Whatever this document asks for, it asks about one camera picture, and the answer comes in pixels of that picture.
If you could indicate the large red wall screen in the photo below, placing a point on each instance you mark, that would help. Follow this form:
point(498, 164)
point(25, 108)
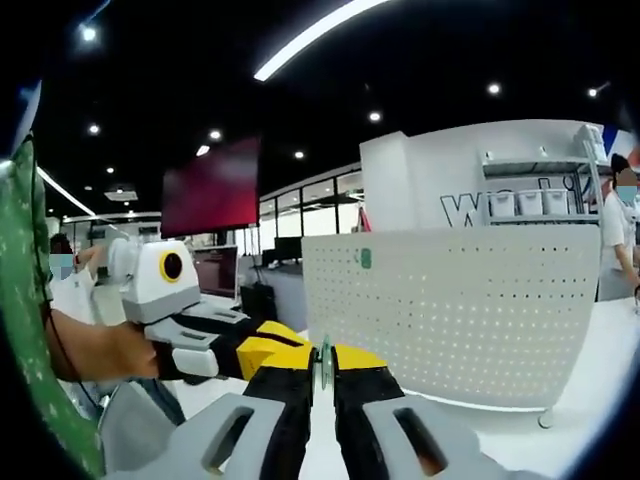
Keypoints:
point(210, 195)

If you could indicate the green hook assembly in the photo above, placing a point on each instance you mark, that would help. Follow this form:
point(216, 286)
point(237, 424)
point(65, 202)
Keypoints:
point(326, 367)
point(365, 258)

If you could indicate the black office chair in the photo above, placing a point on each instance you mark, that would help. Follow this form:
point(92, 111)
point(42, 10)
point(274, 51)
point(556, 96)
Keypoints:
point(257, 305)

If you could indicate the person's left hand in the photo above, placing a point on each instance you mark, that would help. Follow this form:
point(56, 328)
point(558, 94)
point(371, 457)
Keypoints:
point(135, 357)

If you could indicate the group of round ceiling spotlights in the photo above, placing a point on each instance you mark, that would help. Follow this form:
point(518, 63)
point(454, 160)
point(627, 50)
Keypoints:
point(494, 88)

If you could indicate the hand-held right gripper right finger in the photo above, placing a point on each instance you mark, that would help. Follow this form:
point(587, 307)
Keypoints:
point(370, 410)

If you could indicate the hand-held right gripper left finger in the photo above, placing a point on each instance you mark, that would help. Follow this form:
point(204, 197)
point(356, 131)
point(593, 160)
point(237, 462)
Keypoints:
point(285, 410)

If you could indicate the operator arm green sleeve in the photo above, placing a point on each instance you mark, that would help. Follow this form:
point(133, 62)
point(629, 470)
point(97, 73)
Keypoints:
point(25, 300)

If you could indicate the black computer monitor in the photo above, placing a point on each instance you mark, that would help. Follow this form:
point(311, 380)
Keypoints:
point(288, 249)

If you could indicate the purple screen desktop monitor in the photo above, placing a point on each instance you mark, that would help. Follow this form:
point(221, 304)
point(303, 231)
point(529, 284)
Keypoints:
point(216, 272)

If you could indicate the white perforated mounting plate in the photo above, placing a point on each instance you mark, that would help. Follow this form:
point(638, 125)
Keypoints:
point(450, 310)

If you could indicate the grey mesh office chair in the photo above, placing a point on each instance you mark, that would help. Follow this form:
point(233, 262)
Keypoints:
point(130, 420)

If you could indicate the straight ceiling light strip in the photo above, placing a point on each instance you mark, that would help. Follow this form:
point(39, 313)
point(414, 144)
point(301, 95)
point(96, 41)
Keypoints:
point(65, 192)

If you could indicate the long curved ceiling light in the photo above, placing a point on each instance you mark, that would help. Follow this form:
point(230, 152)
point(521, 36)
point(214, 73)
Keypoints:
point(300, 48)

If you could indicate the ceiling air vent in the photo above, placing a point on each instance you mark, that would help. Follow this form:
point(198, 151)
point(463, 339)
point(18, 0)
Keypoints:
point(120, 194)

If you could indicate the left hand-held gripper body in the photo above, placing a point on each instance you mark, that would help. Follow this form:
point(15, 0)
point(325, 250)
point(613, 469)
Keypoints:
point(160, 290)

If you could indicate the red narrow object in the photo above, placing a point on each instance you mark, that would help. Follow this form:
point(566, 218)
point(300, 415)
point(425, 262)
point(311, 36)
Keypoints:
point(364, 222)

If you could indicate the white storage bin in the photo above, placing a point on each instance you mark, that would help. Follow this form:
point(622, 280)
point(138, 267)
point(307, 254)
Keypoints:
point(557, 201)
point(502, 205)
point(531, 203)

